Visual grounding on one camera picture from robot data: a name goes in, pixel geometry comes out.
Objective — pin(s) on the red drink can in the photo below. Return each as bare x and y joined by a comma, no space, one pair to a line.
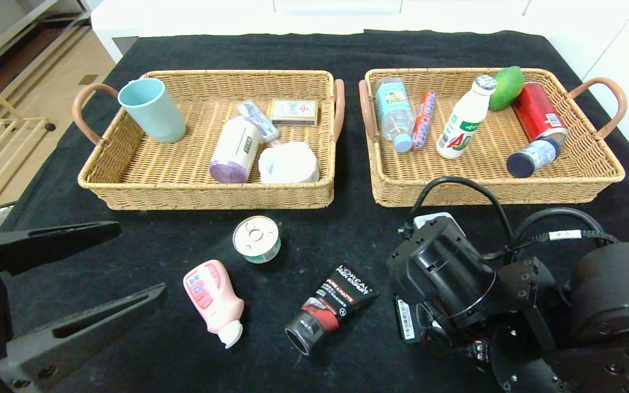
535,112

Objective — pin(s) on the orange sausage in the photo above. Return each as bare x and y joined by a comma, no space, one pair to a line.
425,120

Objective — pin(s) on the jar with dark blue cap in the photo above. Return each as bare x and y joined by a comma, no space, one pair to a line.
530,158

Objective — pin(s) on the white milk drink bottle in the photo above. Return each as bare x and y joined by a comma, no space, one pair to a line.
464,123

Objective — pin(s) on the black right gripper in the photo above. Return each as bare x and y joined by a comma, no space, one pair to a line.
406,320

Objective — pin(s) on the white tape roll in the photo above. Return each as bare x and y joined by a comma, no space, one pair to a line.
290,164

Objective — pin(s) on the black table cloth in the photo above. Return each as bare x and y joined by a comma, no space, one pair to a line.
156,234

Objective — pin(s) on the small printed card box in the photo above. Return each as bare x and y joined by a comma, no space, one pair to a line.
294,111

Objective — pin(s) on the green mango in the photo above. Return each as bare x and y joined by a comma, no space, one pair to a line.
506,87

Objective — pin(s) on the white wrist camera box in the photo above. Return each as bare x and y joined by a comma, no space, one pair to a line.
454,219

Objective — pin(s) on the pink bottle with white cap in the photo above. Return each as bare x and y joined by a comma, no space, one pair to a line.
212,297

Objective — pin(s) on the black cosmetic tube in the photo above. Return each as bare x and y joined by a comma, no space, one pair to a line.
331,308

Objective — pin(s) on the water bottle with blue label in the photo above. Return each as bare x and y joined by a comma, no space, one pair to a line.
393,109

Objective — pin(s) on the clear plastic wrapped pack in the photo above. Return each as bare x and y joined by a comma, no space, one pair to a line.
260,120

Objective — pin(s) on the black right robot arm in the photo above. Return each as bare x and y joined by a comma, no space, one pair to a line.
609,305

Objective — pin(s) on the wicker basket with teal cup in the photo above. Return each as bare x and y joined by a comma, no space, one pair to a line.
156,164

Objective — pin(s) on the teal plastic cup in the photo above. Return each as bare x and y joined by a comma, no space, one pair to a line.
153,112

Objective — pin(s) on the wicker basket with food items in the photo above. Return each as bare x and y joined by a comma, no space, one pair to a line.
565,164

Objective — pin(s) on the tin can with green label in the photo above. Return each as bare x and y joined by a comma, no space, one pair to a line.
256,238

